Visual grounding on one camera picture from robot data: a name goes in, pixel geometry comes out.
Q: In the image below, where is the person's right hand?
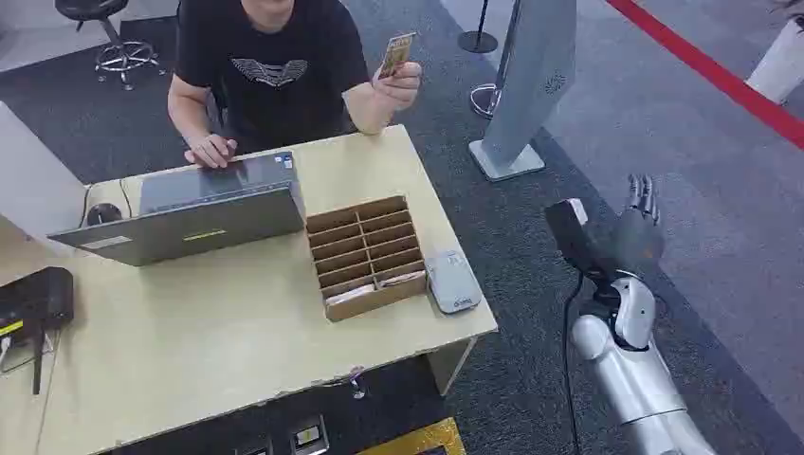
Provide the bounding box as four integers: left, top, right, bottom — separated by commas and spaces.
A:
183, 133, 239, 170

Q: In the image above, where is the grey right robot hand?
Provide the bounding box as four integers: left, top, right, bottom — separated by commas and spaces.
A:
610, 173, 666, 276

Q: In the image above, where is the person's left hand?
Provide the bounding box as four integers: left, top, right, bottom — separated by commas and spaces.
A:
372, 61, 423, 113

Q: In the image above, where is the golden printed card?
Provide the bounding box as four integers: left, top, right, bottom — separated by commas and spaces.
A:
377, 32, 417, 81

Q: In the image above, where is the grey laptop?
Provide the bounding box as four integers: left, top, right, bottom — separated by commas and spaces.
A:
46, 150, 307, 268

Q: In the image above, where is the chrome stanchion base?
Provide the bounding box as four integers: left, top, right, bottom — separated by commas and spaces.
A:
469, 82, 503, 120

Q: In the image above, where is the person in black shirt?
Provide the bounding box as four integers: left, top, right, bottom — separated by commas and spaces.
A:
167, 0, 372, 157

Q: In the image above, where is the black stanchion base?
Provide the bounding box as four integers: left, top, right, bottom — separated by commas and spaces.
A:
457, 0, 500, 55

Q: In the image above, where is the black computer mouse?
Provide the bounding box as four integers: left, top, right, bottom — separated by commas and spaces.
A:
85, 202, 123, 228

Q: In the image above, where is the black stool with chrome base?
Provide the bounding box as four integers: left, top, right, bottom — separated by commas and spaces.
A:
54, 0, 168, 92

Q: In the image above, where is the grey kiosk stand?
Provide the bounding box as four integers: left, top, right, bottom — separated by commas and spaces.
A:
468, 0, 579, 183

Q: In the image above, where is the white partition panel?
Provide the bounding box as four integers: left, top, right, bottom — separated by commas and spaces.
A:
0, 100, 89, 259

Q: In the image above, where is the red floor tape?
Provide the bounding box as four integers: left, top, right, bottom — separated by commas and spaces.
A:
606, 0, 804, 152

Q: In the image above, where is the grey card reader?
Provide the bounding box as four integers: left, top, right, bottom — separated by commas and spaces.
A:
425, 250, 484, 316

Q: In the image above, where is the white card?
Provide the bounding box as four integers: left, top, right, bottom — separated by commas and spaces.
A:
376, 270, 427, 290
325, 284, 376, 308

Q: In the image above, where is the wooden card box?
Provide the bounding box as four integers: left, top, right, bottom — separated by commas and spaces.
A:
304, 194, 429, 323

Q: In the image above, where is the white planter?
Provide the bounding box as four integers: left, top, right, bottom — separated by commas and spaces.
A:
745, 15, 804, 106

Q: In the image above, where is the black router with antenna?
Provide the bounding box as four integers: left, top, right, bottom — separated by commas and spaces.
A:
0, 266, 75, 397

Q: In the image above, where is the pale desk leg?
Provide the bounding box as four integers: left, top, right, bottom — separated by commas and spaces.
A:
427, 337, 479, 397

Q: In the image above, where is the yellow floor plate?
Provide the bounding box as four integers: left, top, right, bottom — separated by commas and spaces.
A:
355, 417, 467, 455

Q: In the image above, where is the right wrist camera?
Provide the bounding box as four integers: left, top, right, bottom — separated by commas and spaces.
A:
543, 198, 613, 282

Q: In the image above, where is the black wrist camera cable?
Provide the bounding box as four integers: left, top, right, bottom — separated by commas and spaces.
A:
561, 269, 587, 455

